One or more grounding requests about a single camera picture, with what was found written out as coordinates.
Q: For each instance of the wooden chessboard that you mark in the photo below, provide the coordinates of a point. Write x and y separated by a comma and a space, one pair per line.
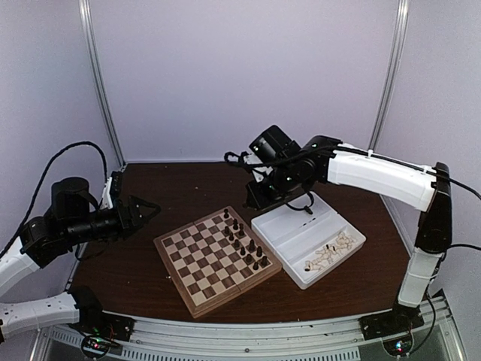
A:
206, 268

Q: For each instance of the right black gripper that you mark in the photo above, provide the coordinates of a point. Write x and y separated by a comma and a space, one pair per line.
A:
260, 201

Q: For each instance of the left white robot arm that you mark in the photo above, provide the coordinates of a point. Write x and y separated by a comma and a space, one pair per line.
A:
36, 246

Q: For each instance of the white chess pieces pile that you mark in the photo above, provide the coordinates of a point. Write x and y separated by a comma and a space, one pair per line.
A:
331, 253

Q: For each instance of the dark chess king piece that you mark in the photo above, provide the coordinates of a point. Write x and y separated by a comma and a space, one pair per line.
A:
252, 246

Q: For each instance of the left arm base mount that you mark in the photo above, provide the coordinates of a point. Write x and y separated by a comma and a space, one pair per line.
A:
110, 326

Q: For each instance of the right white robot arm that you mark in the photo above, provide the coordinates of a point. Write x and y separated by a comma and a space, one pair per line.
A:
424, 188

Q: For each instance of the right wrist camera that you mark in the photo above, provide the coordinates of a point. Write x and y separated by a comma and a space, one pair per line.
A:
250, 163

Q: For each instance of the aluminium frame rail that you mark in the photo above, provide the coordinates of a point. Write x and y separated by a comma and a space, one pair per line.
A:
341, 338

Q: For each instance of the white divided plastic tray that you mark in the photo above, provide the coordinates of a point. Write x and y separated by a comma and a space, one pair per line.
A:
295, 236

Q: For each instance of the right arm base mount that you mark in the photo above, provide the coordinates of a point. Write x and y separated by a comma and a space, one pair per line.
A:
397, 320

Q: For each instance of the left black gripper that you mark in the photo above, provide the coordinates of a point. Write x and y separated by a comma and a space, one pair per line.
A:
126, 227

